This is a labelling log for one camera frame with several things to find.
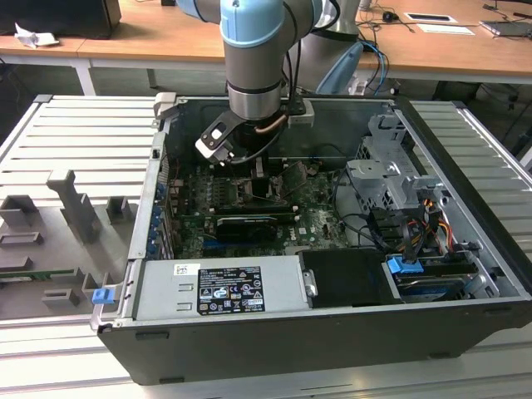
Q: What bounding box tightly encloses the metal socket cover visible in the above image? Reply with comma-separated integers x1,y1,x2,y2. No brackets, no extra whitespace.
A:
276,160,311,196

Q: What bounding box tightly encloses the CPU socket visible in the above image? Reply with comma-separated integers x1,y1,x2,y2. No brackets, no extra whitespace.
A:
234,176,290,207

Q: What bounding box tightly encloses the black graphics card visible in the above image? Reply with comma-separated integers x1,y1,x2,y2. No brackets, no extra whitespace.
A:
214,212,280,245

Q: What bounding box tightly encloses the green motherboard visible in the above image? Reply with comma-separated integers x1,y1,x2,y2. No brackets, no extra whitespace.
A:
168,160,362,259

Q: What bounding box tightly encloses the white plastic holder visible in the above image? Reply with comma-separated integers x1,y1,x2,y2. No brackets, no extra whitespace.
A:
347,72,369,95

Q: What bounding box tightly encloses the silver metal drive cage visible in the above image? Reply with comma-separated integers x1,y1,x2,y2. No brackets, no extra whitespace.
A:
343,112,454,217

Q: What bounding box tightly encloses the wooden desk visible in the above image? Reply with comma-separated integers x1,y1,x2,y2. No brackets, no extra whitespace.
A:
0,0,532,97

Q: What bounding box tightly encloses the black plastic shroud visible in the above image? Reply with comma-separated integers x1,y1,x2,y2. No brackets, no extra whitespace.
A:
298,249,402,309

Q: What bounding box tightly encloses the grey power supply unit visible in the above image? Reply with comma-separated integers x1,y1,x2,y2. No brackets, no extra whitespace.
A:
132,254,317,322

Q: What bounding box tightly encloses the blue disk carrier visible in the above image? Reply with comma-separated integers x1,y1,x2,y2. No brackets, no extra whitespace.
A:
384,254,479,303

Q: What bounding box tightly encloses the black open PC case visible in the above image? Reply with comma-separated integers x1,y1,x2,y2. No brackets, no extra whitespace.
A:
89,91,532,386

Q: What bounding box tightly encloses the blue plastic latch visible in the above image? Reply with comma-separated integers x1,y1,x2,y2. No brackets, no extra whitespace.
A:
91,287,116,307

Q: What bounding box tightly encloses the grey parts rack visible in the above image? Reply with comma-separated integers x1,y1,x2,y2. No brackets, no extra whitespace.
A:
0,168,142,321

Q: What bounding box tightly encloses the black box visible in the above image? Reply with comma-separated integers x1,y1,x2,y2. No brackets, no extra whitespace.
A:
0,0,122,41

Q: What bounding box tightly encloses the white paper sheet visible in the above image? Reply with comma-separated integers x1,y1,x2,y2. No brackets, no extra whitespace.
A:
416,23,477,37

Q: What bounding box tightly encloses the crumpled white paper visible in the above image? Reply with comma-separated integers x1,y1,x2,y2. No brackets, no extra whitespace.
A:
13,22,60,50

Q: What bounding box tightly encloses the green RAM stick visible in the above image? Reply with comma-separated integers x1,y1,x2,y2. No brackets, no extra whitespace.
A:
0,269,78,282

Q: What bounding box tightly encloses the grey laptop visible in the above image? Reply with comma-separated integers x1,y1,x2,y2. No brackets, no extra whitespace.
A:
480,18,532,41

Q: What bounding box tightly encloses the white wrist camera, black bracket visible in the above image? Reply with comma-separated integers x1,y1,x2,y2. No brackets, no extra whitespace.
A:
195,111,239,166

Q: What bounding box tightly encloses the black cable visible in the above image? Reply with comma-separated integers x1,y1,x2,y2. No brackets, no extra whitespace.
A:
332,168,419,267

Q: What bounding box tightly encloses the blue cable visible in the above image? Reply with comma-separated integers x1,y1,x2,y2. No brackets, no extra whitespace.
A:
359,39,391,96

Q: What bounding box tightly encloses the coloured wire bundle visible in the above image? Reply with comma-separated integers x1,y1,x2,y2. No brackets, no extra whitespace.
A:
405,199,453,255

